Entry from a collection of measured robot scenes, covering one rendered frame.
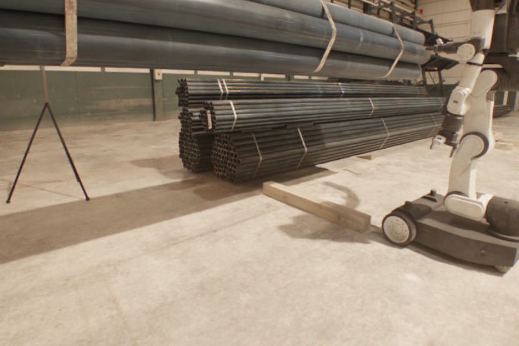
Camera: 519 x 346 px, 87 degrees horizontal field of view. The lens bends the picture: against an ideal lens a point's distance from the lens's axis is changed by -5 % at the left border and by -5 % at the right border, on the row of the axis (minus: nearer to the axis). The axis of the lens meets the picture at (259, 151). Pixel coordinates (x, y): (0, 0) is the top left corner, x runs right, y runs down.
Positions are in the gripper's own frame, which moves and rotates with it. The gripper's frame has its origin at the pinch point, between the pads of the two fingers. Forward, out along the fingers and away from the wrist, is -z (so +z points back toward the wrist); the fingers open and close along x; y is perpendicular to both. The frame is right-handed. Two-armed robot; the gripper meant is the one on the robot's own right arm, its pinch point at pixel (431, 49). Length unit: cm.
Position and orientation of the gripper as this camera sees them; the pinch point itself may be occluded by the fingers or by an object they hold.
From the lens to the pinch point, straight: 268.8
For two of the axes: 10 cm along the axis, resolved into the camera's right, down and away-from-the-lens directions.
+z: 6.2, 1.6, -7.6
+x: -7.8, 1.3, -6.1
